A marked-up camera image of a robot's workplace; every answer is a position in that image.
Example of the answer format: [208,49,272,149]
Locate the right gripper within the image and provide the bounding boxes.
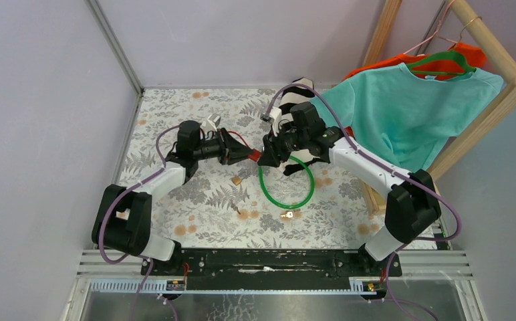
[257,123,308,169]

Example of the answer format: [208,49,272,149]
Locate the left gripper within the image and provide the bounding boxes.
[192,127,254,165]

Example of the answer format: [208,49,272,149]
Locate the red cable lock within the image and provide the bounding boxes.
[228,130,261,162]

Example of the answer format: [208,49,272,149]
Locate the green cable lock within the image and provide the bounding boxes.
[258,156,315,210]

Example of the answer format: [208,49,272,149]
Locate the brass padlock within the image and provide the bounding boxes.
[231,171,247,186]

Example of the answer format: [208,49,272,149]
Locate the cable lock keys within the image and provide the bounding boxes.
[280,211,294,220]

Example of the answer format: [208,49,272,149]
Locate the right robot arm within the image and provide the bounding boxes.
[257,102,441,276]

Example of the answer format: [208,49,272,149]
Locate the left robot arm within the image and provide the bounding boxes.
[92,120,254,275]

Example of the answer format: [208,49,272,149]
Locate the black white striped cloth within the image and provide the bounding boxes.
[277,87,322,176]

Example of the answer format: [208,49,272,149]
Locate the teal t-shirt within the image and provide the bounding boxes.
[310,64,504,172]

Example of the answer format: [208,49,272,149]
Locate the pink hanger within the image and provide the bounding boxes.
[404,0,453,56]

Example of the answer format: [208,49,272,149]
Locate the green hanger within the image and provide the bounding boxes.
[406,17,481,76]

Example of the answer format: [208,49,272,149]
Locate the wooden clothes rack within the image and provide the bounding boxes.
[351,0,516,218]

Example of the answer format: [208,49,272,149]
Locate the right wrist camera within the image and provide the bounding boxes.
[260,107,282,136]

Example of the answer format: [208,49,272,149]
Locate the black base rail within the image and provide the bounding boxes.
[141,248,402,292]

